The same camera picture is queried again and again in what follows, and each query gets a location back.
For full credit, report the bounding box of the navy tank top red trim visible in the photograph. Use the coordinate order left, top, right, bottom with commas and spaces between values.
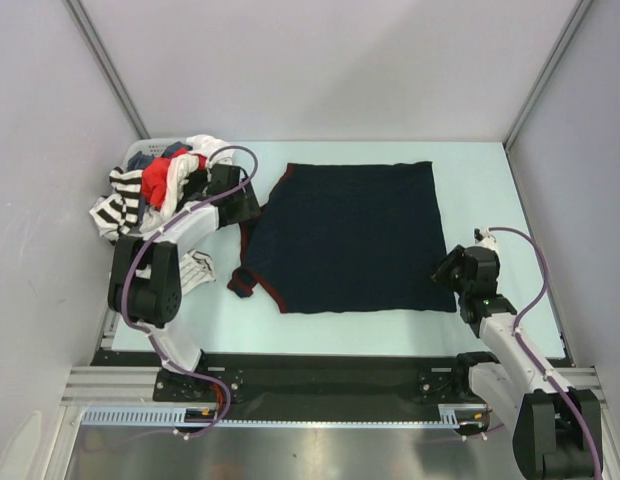
227, 161, 456, 314

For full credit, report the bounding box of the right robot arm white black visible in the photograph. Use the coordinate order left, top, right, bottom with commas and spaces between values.
432, 242, 603, 479

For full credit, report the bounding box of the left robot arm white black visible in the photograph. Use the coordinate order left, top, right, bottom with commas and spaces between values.
108, 164, 259, 400

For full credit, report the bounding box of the thin striped white tank top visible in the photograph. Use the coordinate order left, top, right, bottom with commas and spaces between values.
179, 250, 216, 295

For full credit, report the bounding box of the grey blue tank top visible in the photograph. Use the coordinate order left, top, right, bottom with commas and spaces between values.
126, 141, 192, 171

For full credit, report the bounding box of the black white striped tank top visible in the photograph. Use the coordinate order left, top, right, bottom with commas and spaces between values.
89, 167, 143, 243

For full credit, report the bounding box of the grey plastic laundry basket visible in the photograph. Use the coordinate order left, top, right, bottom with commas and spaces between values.
126, 134, 226, 234

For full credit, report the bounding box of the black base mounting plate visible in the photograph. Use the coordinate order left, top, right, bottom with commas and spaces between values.
89, 349, 491, 424

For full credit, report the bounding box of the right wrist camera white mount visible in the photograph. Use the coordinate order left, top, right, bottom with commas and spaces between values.
474, 228, 499, 253

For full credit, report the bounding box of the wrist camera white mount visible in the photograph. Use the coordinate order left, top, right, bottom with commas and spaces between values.
474, 228, 499, 253
207, 156, 234, 169

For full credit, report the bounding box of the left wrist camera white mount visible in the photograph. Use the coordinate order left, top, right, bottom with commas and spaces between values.
207, 156, 234, 169

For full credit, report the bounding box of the slotted cable duct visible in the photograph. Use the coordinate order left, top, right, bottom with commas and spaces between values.
81, 404, 489, 431

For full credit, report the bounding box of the aluminium extrusion rail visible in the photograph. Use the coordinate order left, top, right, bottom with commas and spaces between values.
61, 366, 607, 406

